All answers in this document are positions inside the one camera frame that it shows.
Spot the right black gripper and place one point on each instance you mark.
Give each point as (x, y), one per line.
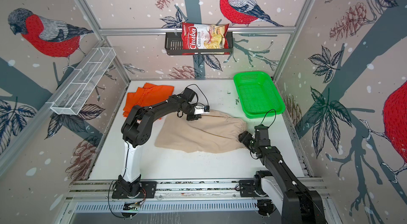
(244, 138)

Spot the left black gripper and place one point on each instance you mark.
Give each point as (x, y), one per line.
(190, 117)

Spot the orange shorts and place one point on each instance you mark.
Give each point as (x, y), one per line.
(147, 95)

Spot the beige shorts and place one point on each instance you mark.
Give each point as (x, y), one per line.
(215, 133)

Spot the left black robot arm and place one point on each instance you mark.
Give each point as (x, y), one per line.
(137, 130)

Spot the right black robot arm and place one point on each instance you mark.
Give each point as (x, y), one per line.
(299, 205)

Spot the green plastic basket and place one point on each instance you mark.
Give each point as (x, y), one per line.
(258, 95)

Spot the red cassava chips bag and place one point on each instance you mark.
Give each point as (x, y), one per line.
(199, 36)

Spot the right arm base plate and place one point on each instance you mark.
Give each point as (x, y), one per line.
(265, 187)

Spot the black wall basket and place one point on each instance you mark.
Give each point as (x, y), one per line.
(174, 46)

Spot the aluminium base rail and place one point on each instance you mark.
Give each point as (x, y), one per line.
(183, 189)

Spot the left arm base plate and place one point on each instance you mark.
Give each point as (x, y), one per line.
(135, 190)

